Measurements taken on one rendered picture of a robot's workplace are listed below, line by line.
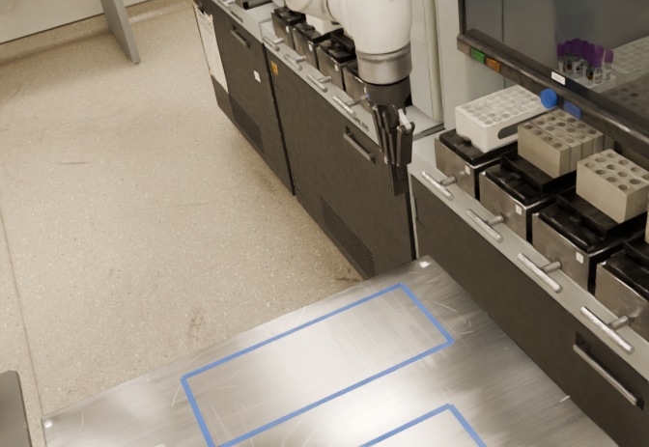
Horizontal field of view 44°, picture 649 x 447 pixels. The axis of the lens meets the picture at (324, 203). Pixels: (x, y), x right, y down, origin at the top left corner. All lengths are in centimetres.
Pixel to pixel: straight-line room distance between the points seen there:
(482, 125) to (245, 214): 154
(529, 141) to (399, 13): 33
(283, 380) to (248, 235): 171
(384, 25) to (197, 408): 63
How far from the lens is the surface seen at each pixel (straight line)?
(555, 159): 136
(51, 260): 296
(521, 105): 152
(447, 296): 116
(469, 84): 156
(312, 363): 109
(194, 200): 301
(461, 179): 150
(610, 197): 128
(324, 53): 195
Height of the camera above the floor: 159
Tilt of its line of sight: 34 degrees down
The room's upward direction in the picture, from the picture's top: 10 degrees counter-clockwise
